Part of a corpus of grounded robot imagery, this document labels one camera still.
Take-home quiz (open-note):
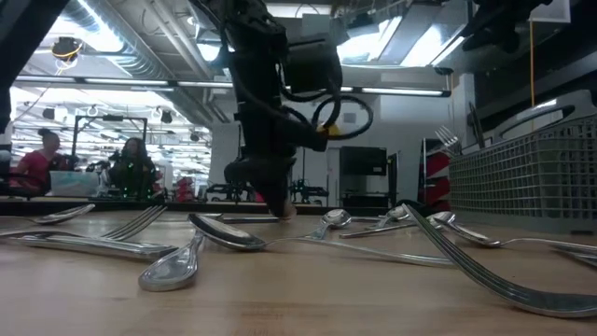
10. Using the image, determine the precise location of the white hanging panel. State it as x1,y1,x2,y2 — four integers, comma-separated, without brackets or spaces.
528,0,573,24

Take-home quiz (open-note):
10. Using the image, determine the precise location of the silver ceiling duct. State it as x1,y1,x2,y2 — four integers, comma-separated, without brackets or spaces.
60,0,220,127

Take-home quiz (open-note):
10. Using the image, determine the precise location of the black monitor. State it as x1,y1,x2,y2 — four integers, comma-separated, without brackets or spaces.
339,146,389,177

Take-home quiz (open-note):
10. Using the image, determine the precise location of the red bin shelf rack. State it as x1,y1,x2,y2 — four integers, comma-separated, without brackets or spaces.
421,136,457,212

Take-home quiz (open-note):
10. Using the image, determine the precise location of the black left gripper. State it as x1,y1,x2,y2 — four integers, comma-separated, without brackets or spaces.
222,153,299,219

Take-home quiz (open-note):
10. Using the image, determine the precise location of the person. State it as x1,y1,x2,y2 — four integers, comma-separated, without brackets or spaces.
107,136,159,198
11,128,64,197

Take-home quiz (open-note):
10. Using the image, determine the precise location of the yellow hanging cable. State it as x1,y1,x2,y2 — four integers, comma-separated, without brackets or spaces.
528,21,536,109

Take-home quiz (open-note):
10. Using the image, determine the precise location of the pale plastic bin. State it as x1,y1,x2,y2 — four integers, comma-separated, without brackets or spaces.
49,170,102,197

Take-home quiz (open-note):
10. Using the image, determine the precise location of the grey plastic cutlery basket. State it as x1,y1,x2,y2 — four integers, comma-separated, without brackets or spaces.
448,89,597,234

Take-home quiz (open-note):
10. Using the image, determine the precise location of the long ceiling light bar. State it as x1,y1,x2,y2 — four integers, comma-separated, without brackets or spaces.
13,76,452,98

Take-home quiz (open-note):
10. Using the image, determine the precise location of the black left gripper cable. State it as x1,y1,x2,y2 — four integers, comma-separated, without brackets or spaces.
278,91,375,142

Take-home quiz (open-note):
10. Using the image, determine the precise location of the black ceiling dome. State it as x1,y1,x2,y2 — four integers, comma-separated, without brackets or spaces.
49,35,84,63

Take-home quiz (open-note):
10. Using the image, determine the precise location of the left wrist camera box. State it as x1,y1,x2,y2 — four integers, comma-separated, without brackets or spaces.
289,119,328,153

